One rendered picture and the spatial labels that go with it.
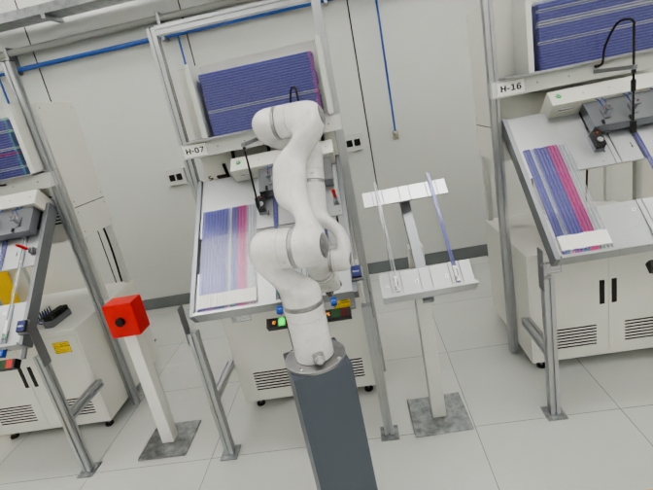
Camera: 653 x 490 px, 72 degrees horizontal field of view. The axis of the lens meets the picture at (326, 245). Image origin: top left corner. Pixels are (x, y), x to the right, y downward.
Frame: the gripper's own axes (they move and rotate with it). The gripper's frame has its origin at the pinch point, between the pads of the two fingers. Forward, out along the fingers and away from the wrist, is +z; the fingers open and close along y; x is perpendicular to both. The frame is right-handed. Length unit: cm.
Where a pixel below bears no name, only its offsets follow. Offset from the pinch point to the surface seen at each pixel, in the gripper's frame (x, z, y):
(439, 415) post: -38, 67, 35
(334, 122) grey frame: 80, -5, 11
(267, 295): 7.4, 10.2, -26.8
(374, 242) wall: 118, 174, 19
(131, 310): 13, 16, -91
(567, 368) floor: -22, 84, 102
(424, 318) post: -5.0, 30.4, 34.6
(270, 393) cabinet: -16, 77, -46
